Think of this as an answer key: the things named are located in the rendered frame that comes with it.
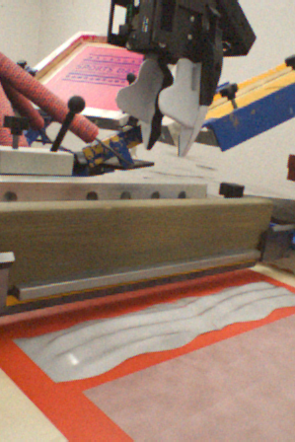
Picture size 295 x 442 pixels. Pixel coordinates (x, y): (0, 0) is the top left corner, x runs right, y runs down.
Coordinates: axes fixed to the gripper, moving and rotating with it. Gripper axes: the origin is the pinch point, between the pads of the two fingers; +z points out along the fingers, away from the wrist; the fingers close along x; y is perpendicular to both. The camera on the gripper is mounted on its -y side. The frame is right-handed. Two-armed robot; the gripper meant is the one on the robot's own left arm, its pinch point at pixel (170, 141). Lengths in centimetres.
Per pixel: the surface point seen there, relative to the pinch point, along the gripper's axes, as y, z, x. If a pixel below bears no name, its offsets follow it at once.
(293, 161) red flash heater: -106, 5, -45
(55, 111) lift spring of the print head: -22, -1, -62
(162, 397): 13.0, 16.8, 15.6
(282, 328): -6.2, 17.0, 13.6
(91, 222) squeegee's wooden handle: 10.4, 7.9, 1.6
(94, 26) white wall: -201, -76, -314
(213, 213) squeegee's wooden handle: -7.1, 7.8, 1.6
